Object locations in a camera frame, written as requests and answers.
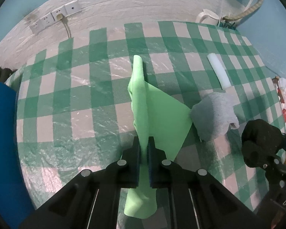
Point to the grey cloth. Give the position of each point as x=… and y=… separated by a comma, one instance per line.
x=212, y=114

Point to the light green cloth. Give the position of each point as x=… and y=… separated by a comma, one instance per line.
x=162, y=114

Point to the teal plastic basket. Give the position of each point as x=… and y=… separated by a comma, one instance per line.
x=228, y=25

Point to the blue-edged cardboard box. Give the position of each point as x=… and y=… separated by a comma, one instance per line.
x=4, y=136

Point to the green checked tablecloth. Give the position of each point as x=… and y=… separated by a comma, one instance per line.
x=85, y=105

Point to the white round-hole wall socket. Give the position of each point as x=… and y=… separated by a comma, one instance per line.
x=72, y=7

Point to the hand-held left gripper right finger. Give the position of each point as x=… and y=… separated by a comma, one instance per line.
x=153, y=169

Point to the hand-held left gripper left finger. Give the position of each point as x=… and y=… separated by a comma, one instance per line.
x=134, y=169

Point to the black cloth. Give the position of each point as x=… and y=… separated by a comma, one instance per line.
x=257, y=143

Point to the white electric kettle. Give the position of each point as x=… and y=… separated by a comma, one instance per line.
x=206, y=16

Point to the white foam tube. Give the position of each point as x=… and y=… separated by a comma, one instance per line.
x=219, y=71

